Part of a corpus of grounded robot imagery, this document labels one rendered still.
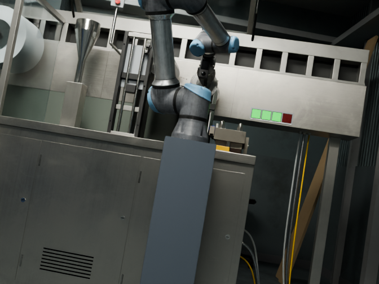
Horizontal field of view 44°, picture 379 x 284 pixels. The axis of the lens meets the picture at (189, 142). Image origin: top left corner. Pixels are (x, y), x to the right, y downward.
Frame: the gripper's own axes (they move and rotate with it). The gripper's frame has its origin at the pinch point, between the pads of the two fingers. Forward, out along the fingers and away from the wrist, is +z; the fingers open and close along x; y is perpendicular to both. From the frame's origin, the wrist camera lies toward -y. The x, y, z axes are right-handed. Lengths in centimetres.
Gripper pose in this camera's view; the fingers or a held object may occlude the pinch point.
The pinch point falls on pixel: (205, 85)
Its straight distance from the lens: 241.9
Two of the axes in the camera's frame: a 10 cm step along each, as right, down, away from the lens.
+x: -9.8, -1.6, 1.1
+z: -0.3, 7.0, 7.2
